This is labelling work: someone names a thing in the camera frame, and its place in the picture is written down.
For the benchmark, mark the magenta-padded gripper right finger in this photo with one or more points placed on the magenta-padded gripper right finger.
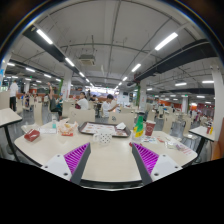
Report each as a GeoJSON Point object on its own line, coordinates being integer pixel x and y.
{"type": "Point", "coordinates": [148, 159]}

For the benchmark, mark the person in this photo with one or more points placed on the person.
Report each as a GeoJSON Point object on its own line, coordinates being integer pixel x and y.
{"type": "Point", "coordinates": [53, 102]}
{"type": "Point", "coordinates": [107, 108]}
{"type": "Point", "coordinates": [13, 95]}
{"type": "Point", "coordinates": [82, 103]}

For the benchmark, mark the beige dining table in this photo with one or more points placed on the beige dining table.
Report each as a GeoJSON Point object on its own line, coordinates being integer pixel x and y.
{"type": "Point", "coordinates": [201, 131]}
{"type": "Point", "coordinates": [8, 117]}

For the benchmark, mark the crumpled food wrapper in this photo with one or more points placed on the crumpled food wrapper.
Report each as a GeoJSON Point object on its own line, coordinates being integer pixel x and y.
{"type": "Point", "coordinates": [66, 128]}

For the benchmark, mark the dark tray with printed paper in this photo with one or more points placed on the dark tray with printed paper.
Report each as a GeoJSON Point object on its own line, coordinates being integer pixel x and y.
{"type": "Point", "coordinates": [96, 127]}

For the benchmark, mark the flat round red coaster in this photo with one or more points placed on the flat round red coaster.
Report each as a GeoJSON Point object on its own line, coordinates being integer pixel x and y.
{"type": "Point", "coordinates": [130, 144]}

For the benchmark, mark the white dotted mug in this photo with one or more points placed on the white dotted mug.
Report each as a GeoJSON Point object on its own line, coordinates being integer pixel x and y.
{"type": "Point", "coordinates": [104, 137]}

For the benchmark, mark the green drink bottle black cap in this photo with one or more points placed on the green drink bottle black cap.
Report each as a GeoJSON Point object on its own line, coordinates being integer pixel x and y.
{"type": "Point", "coordinates": [138, 128]}

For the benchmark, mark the red paper cup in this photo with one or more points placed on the red paper cup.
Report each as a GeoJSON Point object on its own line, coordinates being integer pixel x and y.
{"type": "Point", "coordinates": [150, 128]}

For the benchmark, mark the group of beige chairs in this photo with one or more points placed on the group of beige chairs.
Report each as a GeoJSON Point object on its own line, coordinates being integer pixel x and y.
{"type": "Point", "coordinates": [81, 116]}

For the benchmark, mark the ceiling air conditioner unit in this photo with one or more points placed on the ceiling air conditioner unit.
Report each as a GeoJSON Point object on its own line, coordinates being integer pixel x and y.
{"type": "Point", "coordinates": [87, 60]}

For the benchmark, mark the red paper box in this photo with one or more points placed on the red paper box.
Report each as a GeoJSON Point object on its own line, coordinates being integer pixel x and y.
{"type": "Point", "coordinates": [32, 135]}

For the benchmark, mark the printed white paper leaflet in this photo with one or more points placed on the printed white paper leaflet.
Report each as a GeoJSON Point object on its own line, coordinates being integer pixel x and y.
{"type": "Point", "coordinates": [148, 140]}

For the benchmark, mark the white crumpled napkin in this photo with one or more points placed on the white crumpled napkin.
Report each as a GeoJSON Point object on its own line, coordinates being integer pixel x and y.
{"type": "Point", "coordinates": [121, 126]}

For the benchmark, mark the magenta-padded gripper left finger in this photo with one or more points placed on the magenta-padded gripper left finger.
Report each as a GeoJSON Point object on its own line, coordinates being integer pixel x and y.
{"type": "Point", "coordinates": [75, 158]}

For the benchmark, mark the group of ceiling lights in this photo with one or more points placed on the group of ceiling lights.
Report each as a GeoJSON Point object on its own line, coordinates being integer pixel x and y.
{"type": "Point", "coordinates": [165, 41]}

